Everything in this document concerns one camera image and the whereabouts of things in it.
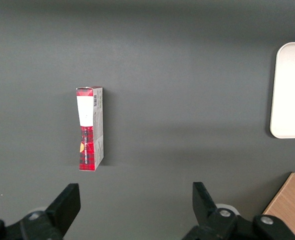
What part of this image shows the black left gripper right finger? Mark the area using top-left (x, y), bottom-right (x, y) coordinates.
top-left (181, 181), bottom-right (295, 240)

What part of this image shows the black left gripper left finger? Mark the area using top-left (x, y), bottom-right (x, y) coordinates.
top-left (0, 183), bottom-right (82, 240)

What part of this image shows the white rectangular tray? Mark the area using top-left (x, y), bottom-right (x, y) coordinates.
top-left (269, 41), bottom-right (295, 139)

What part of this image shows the red plaid cardboard box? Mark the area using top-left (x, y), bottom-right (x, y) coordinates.
top-left (75, 86), bottom-right (105, 173)

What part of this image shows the light wooden box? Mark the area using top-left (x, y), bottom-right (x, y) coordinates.
top-left (262, 171), bottom-right (295, 240)

